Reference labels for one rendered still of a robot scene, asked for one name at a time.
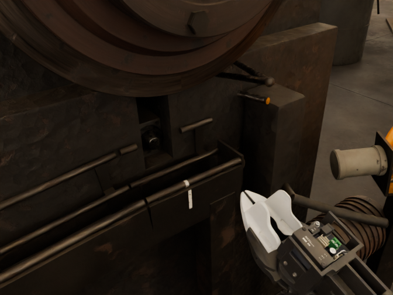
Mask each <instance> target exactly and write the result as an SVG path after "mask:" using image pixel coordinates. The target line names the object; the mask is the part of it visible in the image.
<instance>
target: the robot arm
mask: <svg viewBox="0 0 393 295"><path fill-rule="evenodd" d="M240 208H241V213H242V218H243V223H244V227H245V230H246V236H247V240H248V242H249V246H250V249H251V253H252V255H253V258H254V260H255V261H256V263H257V265H258V266H259V268H260V269H261V270H262V271H263V272H264V273H265V274H266V275H267V276H268V277H269V278H270V280H271V282H272V284H276V283H278V284H279V285H280V286H281V287H282V289H281V291H280V292H279V293H278V294H277V295H393V293H392V291H391V290H390V289H389V288H388V287H387V286H386V285H385V284H384V283H383V282H382V281H381V280H380V279H379V278H378V277H377V276H376V275H375V274H374V273H373V272H372V270H371V269H370V268H369V267H368V266H367V265H366V264H365V263H364V262H363V261H362V260H361V259H360V258H359V257H358V256H357V255H356V253H357V252H358V251H359V250H360V249H361V248H362V247H363V246H364V245H363V244H362V243H361V242H360V241H359V240H358V239H357V238H356V237H355V236H354V235H353V234H352V233H351V232H350V231H349V230H348V229H347V227H346V226H345V225H344V224H343V223H342V222H341V221H340V220H339V219H338V218H337V217H336V216H335V215H334V214H333V213H332V212H331V211H329V212H328V213H327V214H326V216H325V217H324V219H323V220H322V221H321V222H322V224H323V225H324V226H323V225H322V224H321V223H320V222H319V221H317V220H316V221H314V222H313V223H311V224H310V225H309V226H308V225H306V224H304V223H303V222H301V221H298V220H297V218H296V217H295V216H294V215H293V213H292V211H291V197H290V196H289V195H288V194H287V193H286V192H285V191H284V190H278V191H276V192H275V193H274V194H273V195H272V196H270V197H269V198H268V199H266V198H265V197H263V196H261V195H259V194H256V193H254V192H251V191H248V190H245V191H244V192H242V193H241V195H240ZM334 221H335V222H336V223H337V224H338V225H339V226H340V227H341V228H342V229H343V230H344V231H345V232H346V233H347V234H348V236H349V237H351V240H349V241H348V243H345V241H344V240H342V238H341V237H340V236H339V235H338V234H337V233H336V232H335V231H334V228H333V227H332V224H333V222H334ZM331 233H332V234H333V235H334V236H335V237H333V236H332V235H331ZM337 239H338V240H337ZM281 241H282V242H281ZM341 244H342V245H341ZM277 251H278V252H277Z"/></svg>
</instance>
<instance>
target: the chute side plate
mask: <svg viewBox="0 0 393 295"><path fill-rule="evenodd" d="M241 186H242V165H240V164H239V165H237V166H235V167H233V168H231V169H229V170H226V171H224V172H221V173H219V174H217V175H215V176H213V177H210V178H208V179H206V180H204V181H202V182H200V183H197V184H195V185H193V186H191V187H188V188H186V189H184V190H181V191H179V192H177V193H175V194H173V195H171V196H169V197H166V198H164V199H162V200H160V201H157V202H155V203H153V204H150V205H149V211H150V216H149V212H148V209H147V207H144V208H142V209H141V210H139V211H137V212H135V213H134V214H132V215H130V216H128V217H126V218H124V219H122V220H120V221H119V222H117V223H115V224H113V225H111V226H109V227H107V228H105V229H104V230H102V231H100V232H98V233H97V234H95V235H93V236H91V237H89V238H87V239H85V240H83V241H82V242H80V243H78V244H76V245H74V246H72V247H70V248H68V249H67V250H65V251H63V252H61V253H59V254H58V255H56V256H53V257H52V258H50V259H48V260H46V261H45V262H43V263H41V264H39V265H37V266H35V267H33V268H31V269H30V270H28V271H26V272H24V273H22V274H21V275H19V276H16V277H15V278H13V279H11V280H9V281H8V282H6V283H4V284H2V285H0V295H72V294H73V293H75V292H77V291H79V290H80V289H82V288H83V287H85V286H87V285H89V284H90V283H92V282H94V281H95V280H97V279H99V278H100V277H102V276H103V275H105V274H107V273H109V272H110V271H112V270H114V269H116V268H117V267H119V266H120V265H122V264H124V263H125V262H127V261H129V260H131V259H132V258H134V257H135V256H137V255H139V254H141V253H142V252H144V251H146V250H147V249H149V248H151V247H152V246H154V245H156V244H157V243H159V242H161V241H163V240H165V239H167V238H169V237H171V236H173V235H175V234H177V233H179V232H181V231H183V230H185V229H187V228H189V227H191V226H193V225H195V224H197V223H199V222H201V221H203V220H204V219H206V218H208V217H210V203H212V202H215V201H217V200H219V199H221V198H223V197H225V196H227V195H229V194H231V193H233V192H235V203H238V202H239V201H240V195H241ZM189 190H191V193H192V208H189V197H188V191H189Z"/></svg>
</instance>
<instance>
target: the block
mask: <svg viewBox="0 0 393 295"><path fill-rule="evenodd" d="M246 92H249V93H252V94H257V95H261V96H265V97H269V98H270V102H269V104H263V103H260V102H255V101H251V100H247V99H244V129H243V155H244V160H245V166H244V169H243V185H244V186H245V187H246V188H248V189H249V190H250V191H251V192H254V193H256V194H259V195H261V196H263V197H265V198H266V199H268V198H269V197H270V196H272V195H273V194H274V193H275V192H276V191H278V190H281V187H282V185H283V184H284V183H288V184H289V185H290V187H291V188H292V190H293V191H294V188H295V179H296V175H297V166H298V158H299V149H300V144H301V136H302V128H303V122H304V115H305V106H306V97H305V96H304V95H303V94H300V93H298V92H296V91H293V90H290V89H289V88H286V87H283V86H281V85H279V84H276V83H274V85H273V86H272V87H267V86H266V85H260V86H258V87H254V88H251V89H249V90H247V91H246Z"/></svg>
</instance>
